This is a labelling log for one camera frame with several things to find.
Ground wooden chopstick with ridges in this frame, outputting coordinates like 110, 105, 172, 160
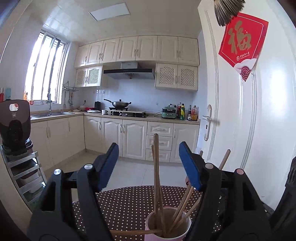
172, 149, 231, 232

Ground wooden chopstick pile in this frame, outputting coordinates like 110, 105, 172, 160
157, 158, 167, 237

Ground kitchen faucet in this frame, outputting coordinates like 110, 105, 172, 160
46, 92, 52, 115

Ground pink cylindrical utensil holder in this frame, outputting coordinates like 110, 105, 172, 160
144, 206, 192, 241

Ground brown polka dot tablecloth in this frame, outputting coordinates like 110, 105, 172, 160
72, 186, 201, 240

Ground metal shelf rack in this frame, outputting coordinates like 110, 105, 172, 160
1, 146, 47, 211

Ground lower cream cabinets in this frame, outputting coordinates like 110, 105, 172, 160
30, 113, 200, 170

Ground white door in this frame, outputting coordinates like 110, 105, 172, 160
198, 1, 295, 208

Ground orange sauce bottle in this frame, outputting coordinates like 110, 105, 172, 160
191, 105, 198, 121

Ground dark sauce bottle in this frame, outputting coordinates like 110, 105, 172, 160
187, 105, 192, 121

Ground black electric kettle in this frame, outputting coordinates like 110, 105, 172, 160
94, 101, 102, 111

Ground green bottle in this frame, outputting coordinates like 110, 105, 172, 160
180, 103, 186, 120

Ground green electric cooker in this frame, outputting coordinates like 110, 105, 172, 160
162, 104, 177, 119

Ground black wok with lid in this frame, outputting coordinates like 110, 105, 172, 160
104, 99, 132, 109

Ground gas stove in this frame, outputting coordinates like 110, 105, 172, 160
108, 110, 147, 118

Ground window with bars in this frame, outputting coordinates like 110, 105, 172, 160
23, 30, 68, 104

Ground range hood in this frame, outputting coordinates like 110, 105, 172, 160
103, 62, 155, 80

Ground red fu paper decoration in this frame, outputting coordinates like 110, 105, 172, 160
218, 13, 268, 81

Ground feather duster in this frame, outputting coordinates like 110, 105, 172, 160
213, 0, 245, 27

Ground ceiling light panel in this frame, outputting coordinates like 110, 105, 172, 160
89, 3, 130, 21

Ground silver door handle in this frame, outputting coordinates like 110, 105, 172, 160
202, 104, 220, 141

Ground wall utensil rack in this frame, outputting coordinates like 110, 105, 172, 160
62, 81, 78, 110

